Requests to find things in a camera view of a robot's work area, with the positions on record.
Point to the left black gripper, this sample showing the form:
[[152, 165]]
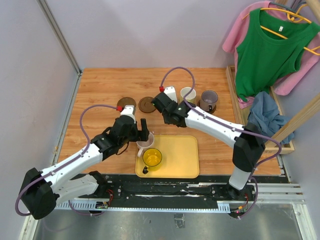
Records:
[[140, 135]]

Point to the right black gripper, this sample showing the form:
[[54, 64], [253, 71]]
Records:
[[165, 119]]

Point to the pink cup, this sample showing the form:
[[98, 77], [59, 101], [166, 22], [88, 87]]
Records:
[[144, 145]]

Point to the white cream cup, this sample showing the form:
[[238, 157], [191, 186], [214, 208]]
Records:
[[189, 94]]

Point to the yellow black cup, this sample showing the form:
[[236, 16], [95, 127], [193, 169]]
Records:
[[152, 159]]

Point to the dark brown coaster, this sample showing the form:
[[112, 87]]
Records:
[[207, 108], [145, 105], [125, 101]]

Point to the purple black cup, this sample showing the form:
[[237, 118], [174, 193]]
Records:
[[209, 97]]

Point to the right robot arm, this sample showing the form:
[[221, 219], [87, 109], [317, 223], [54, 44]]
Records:
[[246, 142]]

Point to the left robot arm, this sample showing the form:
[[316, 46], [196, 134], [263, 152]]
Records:
[[42, 190]]

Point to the yellow plastic tray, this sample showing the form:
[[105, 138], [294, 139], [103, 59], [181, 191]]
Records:
[[180, 158]]

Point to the blue cloth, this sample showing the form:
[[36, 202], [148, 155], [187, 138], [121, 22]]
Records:
[[265, 114]]

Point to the green tank top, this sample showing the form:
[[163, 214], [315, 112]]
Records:
[[256, 73]]

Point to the pink t-shirt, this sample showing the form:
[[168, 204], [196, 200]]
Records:
[[284, 85]]

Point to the yellow hanger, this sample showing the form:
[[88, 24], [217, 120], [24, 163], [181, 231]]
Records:
[[298, 18]]

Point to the grey hanger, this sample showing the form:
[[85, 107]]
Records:
[[290, 5]]

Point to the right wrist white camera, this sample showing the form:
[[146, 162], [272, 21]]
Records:
[[170, 91]]

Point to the wrist white camera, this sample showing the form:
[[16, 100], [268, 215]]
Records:
[[129, 111], [170, 91]]

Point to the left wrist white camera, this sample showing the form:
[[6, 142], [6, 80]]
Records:
[[129, 111]]

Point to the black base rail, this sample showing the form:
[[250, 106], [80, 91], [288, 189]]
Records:
[[131, 191]]

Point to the wooden rack frame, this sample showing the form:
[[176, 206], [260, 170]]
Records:
[[240, 114]]

